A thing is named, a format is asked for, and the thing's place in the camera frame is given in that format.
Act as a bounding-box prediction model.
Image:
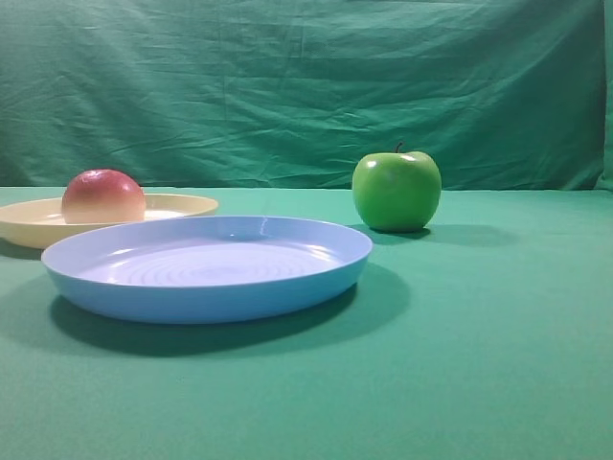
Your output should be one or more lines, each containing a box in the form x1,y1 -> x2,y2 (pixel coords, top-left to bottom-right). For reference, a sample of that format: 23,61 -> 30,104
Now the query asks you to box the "yellow plastic plate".
1,194 -> 219,249

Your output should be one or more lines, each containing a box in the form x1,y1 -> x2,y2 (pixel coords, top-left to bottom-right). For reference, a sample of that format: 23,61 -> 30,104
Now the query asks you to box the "round reddish yellow bread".
61,169 -> 147,224

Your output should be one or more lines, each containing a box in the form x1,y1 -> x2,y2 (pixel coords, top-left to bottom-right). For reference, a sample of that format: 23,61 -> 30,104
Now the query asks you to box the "blue plastic plate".
41,216 -> 374,325

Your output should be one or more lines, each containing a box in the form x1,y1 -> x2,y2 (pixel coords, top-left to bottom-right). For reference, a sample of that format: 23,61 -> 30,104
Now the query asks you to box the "green backdrop cloth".
1,1 -> 612,190

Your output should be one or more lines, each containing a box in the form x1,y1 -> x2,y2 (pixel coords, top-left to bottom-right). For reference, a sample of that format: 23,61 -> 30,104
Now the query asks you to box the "green table cloth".
1,191 -> 612,459

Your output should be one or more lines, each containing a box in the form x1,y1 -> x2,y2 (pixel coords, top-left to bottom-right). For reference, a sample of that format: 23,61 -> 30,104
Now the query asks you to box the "green apple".
352,142 -> 443,233

